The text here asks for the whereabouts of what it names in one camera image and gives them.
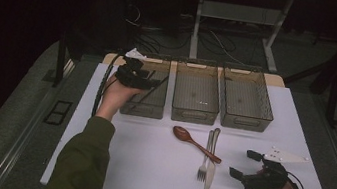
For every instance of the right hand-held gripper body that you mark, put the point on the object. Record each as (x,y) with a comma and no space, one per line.
(266,180)

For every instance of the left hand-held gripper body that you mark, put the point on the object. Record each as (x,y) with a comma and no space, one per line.
(130,75)

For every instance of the translucent grey plastic bin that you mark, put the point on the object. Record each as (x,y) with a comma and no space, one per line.
(155,102)
(196,93)
(246,99)

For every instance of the silver metal knife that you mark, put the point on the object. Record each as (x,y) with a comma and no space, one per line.
(209,174)

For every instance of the silver metal fork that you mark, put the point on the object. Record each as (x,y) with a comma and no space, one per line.
(201,175)

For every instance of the reddish brown wooden spoon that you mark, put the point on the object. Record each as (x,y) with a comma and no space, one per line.
(181,133)

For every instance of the person's left hand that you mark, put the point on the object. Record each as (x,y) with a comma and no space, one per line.
(115,96)

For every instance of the light wooden board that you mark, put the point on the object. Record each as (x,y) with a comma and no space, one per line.
(276,81)

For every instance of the black metal stand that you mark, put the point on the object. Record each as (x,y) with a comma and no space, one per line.
(332,105)

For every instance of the white metal desk frame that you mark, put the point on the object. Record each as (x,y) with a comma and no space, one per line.
(196,28)

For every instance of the black floor socket frame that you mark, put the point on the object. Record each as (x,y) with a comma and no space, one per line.
(58,112)

